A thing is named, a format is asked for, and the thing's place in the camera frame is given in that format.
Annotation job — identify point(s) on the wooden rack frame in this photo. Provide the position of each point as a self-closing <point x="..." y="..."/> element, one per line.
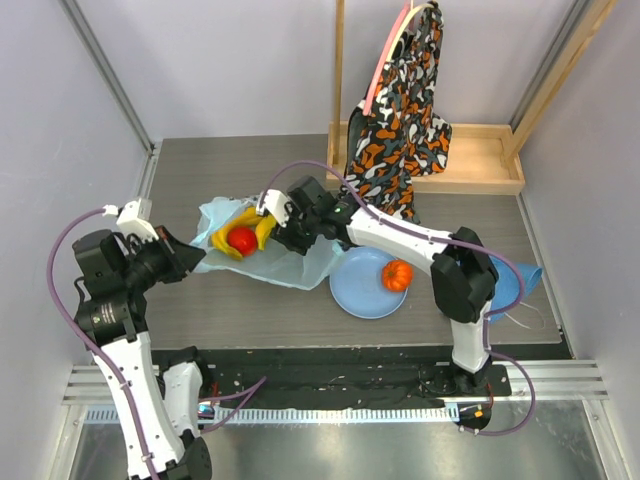
<point x="501" y="65"/>

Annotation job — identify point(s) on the light blue plastic bag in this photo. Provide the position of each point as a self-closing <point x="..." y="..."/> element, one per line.
<point x="274" y="264"/>

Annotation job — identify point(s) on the white slotted cable duct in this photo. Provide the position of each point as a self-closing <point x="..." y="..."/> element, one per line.
<point x="103" y="414"/>

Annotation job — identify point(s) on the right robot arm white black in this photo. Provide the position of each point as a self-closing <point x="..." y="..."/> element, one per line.
<point x="462" y="275"/>

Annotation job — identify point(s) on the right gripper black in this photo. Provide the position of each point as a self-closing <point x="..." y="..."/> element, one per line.
<point x="293" y="232"/>

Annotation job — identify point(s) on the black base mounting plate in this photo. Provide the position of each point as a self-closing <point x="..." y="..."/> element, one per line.
<point x="381" y="377"/>

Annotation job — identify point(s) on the pink cream hanger hoop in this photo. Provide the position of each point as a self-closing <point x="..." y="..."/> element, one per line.
<point x="403" y="20"/>

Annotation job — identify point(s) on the yellow fake banana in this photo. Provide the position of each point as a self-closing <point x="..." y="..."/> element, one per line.
<point x="248" y="218"/>
<point x="263" y="230"/>

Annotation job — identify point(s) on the orange fake pumpkin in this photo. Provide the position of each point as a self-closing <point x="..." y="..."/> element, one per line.
<point x="397" y="276"/>

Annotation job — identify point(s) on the blue round plate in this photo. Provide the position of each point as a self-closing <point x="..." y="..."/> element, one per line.
<point x="356" y="284"/>

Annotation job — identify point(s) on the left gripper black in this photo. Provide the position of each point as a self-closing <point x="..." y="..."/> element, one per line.
<point x="185" y="256"/>

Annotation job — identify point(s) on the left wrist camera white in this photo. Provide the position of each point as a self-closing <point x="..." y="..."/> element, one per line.
<point x="133" y="219"/>

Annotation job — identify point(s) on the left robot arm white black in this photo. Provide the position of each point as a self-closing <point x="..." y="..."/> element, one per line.
<point x="156" y="406"/>

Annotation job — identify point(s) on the red fake tomato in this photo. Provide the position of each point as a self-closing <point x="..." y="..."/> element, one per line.
<point x="243" y="240"/>

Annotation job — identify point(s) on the blue cloth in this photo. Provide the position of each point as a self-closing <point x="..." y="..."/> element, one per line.
<point x="508" y="288"/>

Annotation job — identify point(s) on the camouflage patterned fabric bag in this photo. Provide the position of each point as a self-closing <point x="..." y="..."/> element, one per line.
<point x="403" y="138"/>

